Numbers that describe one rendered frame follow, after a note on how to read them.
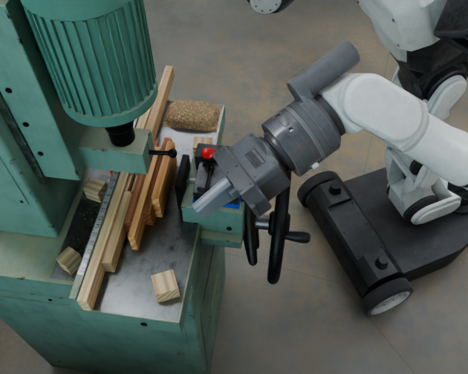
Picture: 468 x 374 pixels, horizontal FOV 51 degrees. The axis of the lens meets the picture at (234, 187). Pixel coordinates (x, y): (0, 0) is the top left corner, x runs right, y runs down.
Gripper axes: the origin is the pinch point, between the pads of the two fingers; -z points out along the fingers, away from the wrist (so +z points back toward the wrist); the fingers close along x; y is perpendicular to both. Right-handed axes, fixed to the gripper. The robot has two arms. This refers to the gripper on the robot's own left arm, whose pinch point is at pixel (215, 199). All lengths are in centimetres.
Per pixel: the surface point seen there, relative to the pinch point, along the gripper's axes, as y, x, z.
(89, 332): -59, 40, -54
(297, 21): -134, 196, 91
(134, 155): -13.3, 34.1, -9.6
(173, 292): -29.0, 12.4, -19.1
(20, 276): -26, 39, -49
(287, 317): -127, 42, -11
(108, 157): -12.6, 37.6, -14.4
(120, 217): -22.9, 32.2, -20.6
